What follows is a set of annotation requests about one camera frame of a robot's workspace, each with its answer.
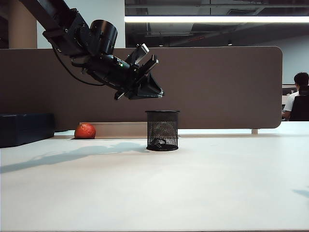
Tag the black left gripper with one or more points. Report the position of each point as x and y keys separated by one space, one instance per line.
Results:
x=116 y=72

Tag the bunch of metal keys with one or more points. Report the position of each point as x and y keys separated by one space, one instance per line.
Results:
x=159 y=141

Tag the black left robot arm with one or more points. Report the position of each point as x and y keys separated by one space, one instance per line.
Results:
x=79 y=31

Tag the black mesh basket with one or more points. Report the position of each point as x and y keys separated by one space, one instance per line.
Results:
x=162 y=131

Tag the brown desk divider panel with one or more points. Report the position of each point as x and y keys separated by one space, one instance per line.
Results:
x=205 y=91

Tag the orange round fruit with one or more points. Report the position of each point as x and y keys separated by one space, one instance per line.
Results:
x=85 y=131

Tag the long white ceiling light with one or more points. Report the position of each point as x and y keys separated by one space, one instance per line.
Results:
x=217 y=19

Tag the dark blue box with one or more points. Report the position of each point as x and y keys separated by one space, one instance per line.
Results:
x=24 y=129

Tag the seated person in white shirt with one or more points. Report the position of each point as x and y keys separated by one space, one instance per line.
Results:
x=293 y=99

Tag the black office chair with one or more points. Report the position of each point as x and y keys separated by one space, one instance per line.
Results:
x=301 y=107

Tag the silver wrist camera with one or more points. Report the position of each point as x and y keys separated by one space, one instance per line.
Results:
x=142 y=50

